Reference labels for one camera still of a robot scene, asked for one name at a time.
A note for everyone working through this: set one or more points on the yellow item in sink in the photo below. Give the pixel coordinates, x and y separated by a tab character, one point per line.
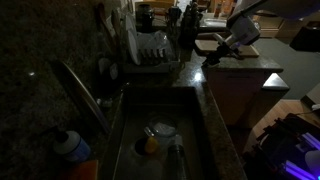
151	145

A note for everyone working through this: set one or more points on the large lower wooden cutting board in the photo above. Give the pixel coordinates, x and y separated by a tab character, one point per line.
248	51

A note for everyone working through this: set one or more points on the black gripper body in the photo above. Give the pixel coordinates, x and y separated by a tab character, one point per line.
223	50

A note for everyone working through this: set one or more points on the white plate in rack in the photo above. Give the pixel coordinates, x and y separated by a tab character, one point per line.
133	47

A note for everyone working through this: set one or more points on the curved chrome faucet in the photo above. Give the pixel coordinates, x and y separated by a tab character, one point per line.
80	96

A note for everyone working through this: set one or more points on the glass bowl in sink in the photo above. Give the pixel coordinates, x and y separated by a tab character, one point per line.
162	126

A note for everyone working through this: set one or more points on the stainless steel sink basin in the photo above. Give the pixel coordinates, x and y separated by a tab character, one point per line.
126	158

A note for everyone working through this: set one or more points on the blue white soap dispenser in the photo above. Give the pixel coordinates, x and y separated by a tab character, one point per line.
69	144

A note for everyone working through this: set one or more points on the white dish rack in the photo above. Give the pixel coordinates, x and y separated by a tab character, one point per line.
156	53

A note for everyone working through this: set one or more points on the dark bottle in sink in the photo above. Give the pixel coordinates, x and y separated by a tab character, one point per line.
177	168

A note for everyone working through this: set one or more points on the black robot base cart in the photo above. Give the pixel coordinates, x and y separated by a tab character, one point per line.
280	151

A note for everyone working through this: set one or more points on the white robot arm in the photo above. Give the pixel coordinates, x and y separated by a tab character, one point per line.
244	31

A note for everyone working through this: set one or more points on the light wooden cutting board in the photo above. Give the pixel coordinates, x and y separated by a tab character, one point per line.
206	46

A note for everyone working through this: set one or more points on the wooden cabinet under counter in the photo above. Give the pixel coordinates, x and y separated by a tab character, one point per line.
244	97

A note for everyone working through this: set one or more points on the black knife block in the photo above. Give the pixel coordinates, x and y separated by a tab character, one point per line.
190	25

